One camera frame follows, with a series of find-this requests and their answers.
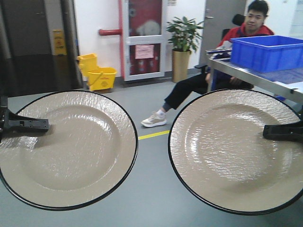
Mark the yellow mop bucket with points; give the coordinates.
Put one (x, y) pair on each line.
(98, 78)

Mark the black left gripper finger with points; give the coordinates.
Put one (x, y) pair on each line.
(11, 122)

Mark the steel table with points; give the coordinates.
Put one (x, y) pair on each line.
(285, 83)

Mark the potted plant gold pot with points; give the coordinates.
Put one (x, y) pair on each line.
(185, 38)

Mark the beige textured plate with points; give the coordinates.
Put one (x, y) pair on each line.
(87, 152)
(218, 152)

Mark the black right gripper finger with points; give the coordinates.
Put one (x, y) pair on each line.
(284, 132)

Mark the red fire hose cabinet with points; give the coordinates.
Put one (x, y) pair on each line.
(142, 25)

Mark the blue plastic crate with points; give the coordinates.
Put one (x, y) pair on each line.
(267, 53)

